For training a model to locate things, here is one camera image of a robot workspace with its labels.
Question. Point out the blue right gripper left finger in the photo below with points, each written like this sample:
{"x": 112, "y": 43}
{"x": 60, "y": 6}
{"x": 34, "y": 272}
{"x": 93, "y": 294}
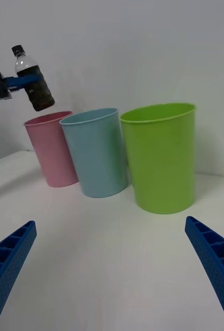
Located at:
{"x": 8, "y": 269}

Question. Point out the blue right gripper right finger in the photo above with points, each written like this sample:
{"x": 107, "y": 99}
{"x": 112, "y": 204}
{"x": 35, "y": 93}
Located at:
{"x": 217, "y": 263}

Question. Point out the dark drink bottle black cap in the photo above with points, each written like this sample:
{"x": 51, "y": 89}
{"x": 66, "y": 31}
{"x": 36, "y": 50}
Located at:
{"x": 38, "y": 94}

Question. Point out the pink plastic bin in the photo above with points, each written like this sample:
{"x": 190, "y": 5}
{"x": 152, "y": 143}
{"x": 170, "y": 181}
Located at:
{"x": 54, "y": 152}

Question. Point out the pale blue plastic bin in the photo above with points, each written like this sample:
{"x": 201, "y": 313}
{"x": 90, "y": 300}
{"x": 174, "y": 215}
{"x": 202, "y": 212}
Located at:
{"x": 98, "y": 157}

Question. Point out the green plastic bin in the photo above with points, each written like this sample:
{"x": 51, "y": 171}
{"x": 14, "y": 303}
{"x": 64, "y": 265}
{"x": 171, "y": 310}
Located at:
{"x": 161, "y": 160}

